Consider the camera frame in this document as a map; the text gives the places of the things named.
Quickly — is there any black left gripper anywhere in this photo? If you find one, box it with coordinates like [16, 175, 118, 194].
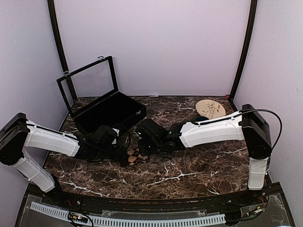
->
[95, 145, 127, 162]

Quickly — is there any brown argyle sock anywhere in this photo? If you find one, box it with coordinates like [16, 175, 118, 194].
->
[126, 148, 150, 166]

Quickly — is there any black storage box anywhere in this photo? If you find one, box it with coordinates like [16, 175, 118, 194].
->
[71, 92, 146, 135]

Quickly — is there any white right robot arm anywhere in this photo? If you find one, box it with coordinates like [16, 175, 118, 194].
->
[135, 104, 277, 205]

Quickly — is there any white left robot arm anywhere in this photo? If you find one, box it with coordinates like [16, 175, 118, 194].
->
[0, 113, 129, 206]

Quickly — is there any dark blue cup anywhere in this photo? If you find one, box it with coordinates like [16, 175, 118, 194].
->
[195, 116, 209, 122]

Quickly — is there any black box glass lid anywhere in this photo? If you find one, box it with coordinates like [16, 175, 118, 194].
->
[57, 56, 118, 117]

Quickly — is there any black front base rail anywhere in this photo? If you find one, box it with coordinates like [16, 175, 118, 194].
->
[23, 183, 282, 213]

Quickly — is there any white slotted cable duct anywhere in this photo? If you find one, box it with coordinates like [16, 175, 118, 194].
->
[30, 202, 226, 227]

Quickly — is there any right black frame post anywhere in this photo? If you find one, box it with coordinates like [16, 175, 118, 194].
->
[229, 0, 258, 100]

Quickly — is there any black frame post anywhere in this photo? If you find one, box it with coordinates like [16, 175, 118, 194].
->
[229, 0, 258, 100]
[47, 0, 70, 76]

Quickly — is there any left black frame post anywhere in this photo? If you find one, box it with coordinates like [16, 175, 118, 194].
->
[47, 0, 70, 76]

